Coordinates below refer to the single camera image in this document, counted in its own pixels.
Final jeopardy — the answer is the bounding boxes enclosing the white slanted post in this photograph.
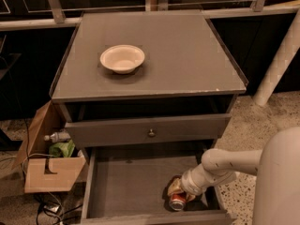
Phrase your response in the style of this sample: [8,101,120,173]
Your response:
[253,9,300,106]

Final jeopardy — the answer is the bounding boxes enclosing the brown cardboard box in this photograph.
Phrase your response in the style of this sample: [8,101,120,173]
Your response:
[13,101,88,193]

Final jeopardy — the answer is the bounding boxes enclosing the black floor cables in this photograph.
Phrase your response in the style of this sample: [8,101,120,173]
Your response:
[34,192,83,225]

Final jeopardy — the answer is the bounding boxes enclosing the grey wooden drawer cabinet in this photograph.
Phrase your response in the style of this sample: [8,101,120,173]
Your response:
[49,9,249,155]

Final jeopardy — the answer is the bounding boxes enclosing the metal window railing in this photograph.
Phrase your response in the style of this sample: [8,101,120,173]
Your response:
[0,0,300,32]

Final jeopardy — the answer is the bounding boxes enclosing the white paper bowl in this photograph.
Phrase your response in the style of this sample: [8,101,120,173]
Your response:
[99,45,145,74]

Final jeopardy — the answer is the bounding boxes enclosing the red coke can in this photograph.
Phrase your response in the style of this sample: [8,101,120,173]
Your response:
[169,192,187,211]

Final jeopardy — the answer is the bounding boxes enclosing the clear plastic bottle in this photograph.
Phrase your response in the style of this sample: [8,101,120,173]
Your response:
[44,131,70,143]

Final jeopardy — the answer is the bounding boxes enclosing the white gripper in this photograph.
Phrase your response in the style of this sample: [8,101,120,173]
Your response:
[167,169,207,203]

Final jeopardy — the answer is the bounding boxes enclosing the open grey middle drawer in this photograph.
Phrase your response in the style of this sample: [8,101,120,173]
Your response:
[81,142,236,225]

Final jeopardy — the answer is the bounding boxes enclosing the round metal drawer knob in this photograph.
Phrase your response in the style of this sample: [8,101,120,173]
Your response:
[148,129,156,138]

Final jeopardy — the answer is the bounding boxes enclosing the green plastic bag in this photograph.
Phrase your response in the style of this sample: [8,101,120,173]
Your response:
[49,140,75,158]

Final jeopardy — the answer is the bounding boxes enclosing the grey top drawer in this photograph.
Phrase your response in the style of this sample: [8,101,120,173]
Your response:
[66,113,231,148]

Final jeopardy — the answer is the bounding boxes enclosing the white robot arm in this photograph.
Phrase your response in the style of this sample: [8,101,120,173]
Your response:
[168,127,300,225]

